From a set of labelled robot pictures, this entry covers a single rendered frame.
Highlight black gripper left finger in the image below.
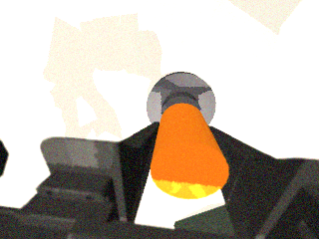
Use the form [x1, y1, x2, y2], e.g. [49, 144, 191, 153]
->
[40, 121, 160, 222]

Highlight orange knob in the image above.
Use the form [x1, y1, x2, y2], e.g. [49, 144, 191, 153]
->
[151, 104, 228, 199]

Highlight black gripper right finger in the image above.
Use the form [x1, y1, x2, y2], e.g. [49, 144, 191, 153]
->
[208, 125, 319, 239]

